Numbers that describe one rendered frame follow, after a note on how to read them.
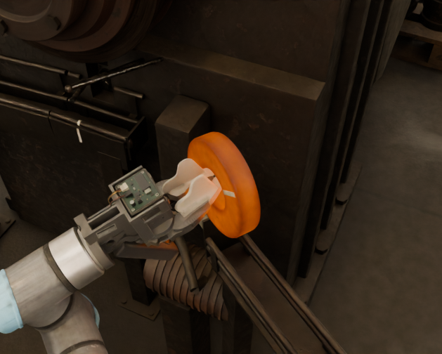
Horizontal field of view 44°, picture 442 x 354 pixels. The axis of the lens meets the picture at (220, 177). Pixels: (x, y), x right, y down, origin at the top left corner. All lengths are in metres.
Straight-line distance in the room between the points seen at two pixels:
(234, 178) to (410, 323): 1.15
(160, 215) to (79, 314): 0.19
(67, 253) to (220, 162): 0.23
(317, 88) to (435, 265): 1.03
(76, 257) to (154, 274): 0.47
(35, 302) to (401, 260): 1.37
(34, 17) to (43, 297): 0.45
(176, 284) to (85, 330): 0.40
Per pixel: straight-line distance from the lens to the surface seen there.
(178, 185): 0.76
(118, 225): 0.71
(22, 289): 0.74
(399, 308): 1.79
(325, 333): 0.90
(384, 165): 2.15
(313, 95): 1.00
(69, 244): 0.73
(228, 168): 0.71
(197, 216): 0.74
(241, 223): 0.74
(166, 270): 1.17
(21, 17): 0.98
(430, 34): 2.64
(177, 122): 1.04
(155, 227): 0.74
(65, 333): 0.80
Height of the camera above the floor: 1.50
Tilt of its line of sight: 48 degrees down
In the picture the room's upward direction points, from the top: straight up
